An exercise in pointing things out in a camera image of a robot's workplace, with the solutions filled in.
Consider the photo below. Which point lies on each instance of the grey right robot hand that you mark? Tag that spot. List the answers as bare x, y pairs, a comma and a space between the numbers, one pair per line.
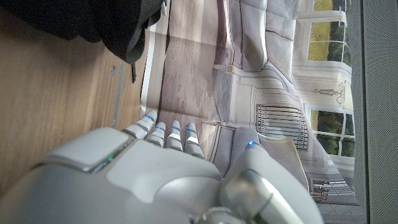
140, 180

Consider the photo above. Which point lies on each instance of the black backpack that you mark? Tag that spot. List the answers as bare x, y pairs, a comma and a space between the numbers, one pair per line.
93, 21

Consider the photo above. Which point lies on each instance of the printed room backdrop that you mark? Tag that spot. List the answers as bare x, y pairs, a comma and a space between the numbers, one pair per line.
192, 77

